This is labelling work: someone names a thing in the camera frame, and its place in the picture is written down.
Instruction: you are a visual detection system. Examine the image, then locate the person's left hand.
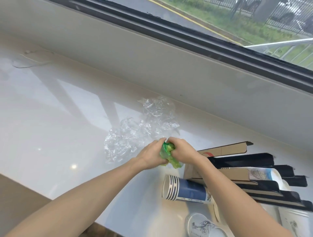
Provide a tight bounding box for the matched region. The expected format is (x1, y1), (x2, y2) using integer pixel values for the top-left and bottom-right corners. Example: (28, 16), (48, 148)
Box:
(135, 138), (169, 170)

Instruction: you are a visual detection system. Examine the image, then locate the person's right hand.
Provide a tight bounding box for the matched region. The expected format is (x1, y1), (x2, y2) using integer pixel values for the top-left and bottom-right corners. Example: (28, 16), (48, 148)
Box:
(167, 137), (201, 165)

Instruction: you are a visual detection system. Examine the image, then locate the green plastic bag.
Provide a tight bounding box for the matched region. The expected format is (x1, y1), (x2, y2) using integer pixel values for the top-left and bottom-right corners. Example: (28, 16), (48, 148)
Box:
(159, 142), (184, 169)

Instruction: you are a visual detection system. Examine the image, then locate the person's right forearm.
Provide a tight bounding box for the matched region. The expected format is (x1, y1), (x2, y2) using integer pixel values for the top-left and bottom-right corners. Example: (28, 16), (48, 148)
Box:
(188, 154), (294, 237)

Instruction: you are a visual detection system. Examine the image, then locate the person's left forearm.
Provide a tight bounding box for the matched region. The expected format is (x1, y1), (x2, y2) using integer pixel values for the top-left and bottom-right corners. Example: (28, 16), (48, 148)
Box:
(5, 156), (147, 237)

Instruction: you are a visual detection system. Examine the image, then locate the crumpled clear plastic wrap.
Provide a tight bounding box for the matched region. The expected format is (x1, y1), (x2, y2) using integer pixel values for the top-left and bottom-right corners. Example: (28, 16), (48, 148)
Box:
(104, 96), (180, 163)

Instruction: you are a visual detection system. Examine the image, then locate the stack of blue paper cups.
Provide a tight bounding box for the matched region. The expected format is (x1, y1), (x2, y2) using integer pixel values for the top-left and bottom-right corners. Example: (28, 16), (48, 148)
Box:
(162, 174), (212, 204)

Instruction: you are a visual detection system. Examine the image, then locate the brown cardboard box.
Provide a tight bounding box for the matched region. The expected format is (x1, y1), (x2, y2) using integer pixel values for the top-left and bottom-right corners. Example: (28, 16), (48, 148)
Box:
(183, 141), (254, 186)

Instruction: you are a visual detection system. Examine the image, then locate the white window sill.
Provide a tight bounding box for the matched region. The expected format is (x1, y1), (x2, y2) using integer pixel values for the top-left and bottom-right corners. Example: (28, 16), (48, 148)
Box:
(0, 0), (313, 160)

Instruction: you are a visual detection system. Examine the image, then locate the white paper cup with drawing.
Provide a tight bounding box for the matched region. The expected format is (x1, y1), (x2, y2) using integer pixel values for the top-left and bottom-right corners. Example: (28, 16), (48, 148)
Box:
(184, 213), (229, 237)

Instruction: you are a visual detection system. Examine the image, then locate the black cardboard flap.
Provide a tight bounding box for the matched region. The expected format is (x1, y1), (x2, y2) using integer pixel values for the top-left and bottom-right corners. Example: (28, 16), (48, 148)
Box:
(207, 153), (313, 212)

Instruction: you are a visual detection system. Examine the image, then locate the white paper cup sleeve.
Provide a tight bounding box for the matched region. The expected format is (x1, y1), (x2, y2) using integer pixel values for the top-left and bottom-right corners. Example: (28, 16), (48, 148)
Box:
(259, 203), (313, 237)

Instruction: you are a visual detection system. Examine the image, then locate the metal handrail outside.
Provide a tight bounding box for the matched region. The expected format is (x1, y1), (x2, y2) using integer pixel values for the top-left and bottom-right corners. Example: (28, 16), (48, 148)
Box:
(244, 38), (313, 49)

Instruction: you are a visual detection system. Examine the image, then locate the black metal fence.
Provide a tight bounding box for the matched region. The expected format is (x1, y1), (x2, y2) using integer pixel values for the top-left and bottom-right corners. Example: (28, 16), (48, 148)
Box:
(213, 0), (313, 35)

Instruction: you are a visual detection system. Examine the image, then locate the black window frame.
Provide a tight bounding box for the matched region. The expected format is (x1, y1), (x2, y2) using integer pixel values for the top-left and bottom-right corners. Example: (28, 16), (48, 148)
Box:
(46, 0), (313, 94)

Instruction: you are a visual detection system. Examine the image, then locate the thin white string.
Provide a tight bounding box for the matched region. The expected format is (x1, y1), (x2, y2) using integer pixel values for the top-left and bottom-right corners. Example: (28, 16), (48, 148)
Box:
(12, 50), (55, 69)

